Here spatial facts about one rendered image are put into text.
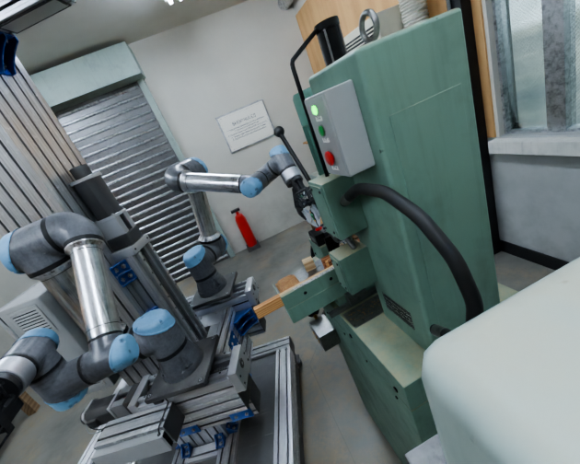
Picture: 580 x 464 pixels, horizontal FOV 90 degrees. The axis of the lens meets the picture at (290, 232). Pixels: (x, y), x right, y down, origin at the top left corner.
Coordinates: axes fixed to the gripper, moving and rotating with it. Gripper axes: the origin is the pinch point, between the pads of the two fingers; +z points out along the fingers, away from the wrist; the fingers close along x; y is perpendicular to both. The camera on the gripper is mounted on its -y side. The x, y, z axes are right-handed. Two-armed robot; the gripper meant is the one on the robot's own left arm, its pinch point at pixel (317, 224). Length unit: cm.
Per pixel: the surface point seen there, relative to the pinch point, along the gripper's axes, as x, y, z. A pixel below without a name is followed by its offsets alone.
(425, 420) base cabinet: -8, 31, 63
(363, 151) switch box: -2, 63, 0
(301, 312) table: -22.5, 10.6, 25.8
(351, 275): -7.4, 33.5, 21.2
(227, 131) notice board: 17, -221, -183
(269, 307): -31.3, 10.5, 19.1
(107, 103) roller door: -92, -186, -249
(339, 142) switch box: -6, 65, -3
